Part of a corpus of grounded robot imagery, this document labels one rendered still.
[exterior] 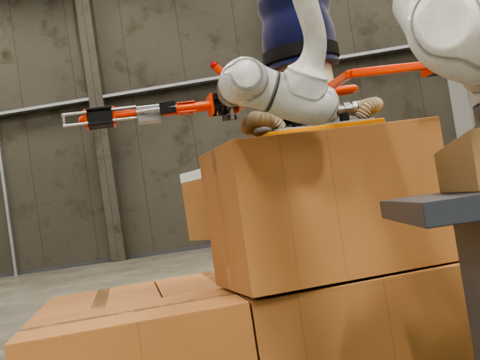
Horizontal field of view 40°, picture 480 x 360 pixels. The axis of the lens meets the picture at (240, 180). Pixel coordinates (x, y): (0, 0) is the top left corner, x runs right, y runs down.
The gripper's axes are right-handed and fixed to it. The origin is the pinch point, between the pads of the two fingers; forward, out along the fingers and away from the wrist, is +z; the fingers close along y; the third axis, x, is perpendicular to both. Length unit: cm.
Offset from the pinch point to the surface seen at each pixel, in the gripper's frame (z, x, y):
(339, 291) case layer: -22, 20, 55
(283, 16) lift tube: -7.7, 19.9, -21.6
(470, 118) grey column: 93, 130, 6
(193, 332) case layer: -22, -19, 59
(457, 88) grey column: 100, 130, -10
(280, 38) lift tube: -6.9, 18.1, -15.6
